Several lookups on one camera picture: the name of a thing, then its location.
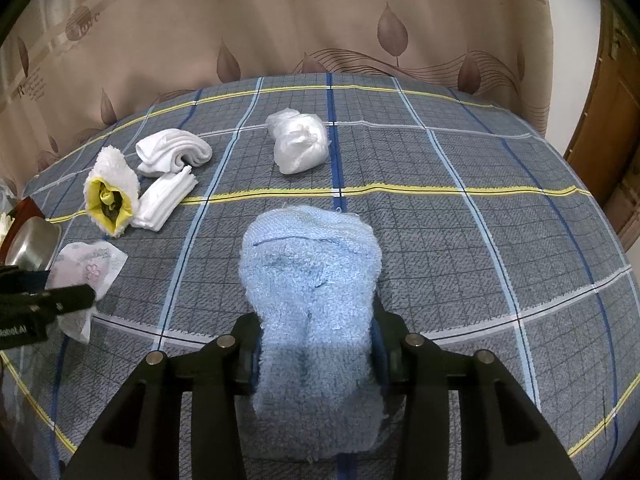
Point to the red tin box gold inside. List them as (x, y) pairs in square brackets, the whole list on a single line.
[(30, 207)]

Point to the white plastic bag bundle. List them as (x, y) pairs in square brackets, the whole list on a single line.
[(297, 150)]

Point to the cream cloth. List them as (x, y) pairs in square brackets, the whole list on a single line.
[(4, 227)]

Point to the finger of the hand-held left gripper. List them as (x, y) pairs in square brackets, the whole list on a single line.
[(25, 277), (65, 300)]

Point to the floral tissue packet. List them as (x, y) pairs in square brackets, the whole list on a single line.
[(85, 265)]

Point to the beige leaf print curtain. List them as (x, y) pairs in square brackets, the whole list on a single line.
[(300, 20)]

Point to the fluffy white yellow cloth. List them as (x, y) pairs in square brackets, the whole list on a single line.
[(112, 170)]

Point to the brown wooden door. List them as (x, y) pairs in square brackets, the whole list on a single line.
[(610, 135)]

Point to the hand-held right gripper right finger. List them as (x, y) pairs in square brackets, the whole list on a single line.
[(382, 355)]

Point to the light blue towel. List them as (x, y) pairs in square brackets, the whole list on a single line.
[(310, 285)]

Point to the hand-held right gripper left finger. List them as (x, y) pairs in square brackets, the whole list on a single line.
[(245, 340)]

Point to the stainless steel bowl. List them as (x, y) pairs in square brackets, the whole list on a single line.
[(30, 245)]

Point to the grey plaid bed sheet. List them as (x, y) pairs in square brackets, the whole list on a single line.
[(450, 260)]

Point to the white sock roll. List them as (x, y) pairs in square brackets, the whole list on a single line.
[(170, 152)]

